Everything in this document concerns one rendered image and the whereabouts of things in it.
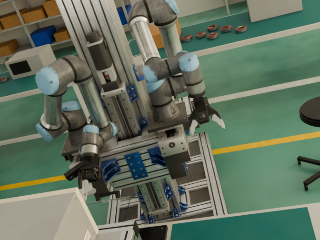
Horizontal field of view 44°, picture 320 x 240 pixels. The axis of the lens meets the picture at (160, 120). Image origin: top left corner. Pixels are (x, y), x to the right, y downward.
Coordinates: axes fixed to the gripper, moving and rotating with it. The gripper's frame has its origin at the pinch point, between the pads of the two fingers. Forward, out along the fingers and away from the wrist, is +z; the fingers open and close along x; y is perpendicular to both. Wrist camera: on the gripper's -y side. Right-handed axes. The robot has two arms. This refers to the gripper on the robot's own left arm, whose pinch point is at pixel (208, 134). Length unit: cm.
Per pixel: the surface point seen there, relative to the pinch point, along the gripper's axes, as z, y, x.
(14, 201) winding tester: -16, -37, 70
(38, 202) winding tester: -16, -41, 60
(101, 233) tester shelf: 4, -40, 45
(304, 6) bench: 40, 253, -123
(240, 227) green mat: 40.3, -15.9, -2.7
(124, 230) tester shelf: 4, -41, 37
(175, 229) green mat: 40.4, -7.9, 26.0
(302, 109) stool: 59, 97, -65
